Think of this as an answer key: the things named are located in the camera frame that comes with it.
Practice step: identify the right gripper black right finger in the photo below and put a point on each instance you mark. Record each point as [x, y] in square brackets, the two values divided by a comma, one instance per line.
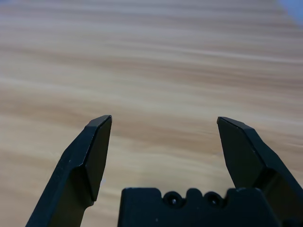
[248, 156]

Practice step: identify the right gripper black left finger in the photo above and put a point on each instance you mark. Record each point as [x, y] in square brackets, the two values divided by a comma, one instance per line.
[78, 160]

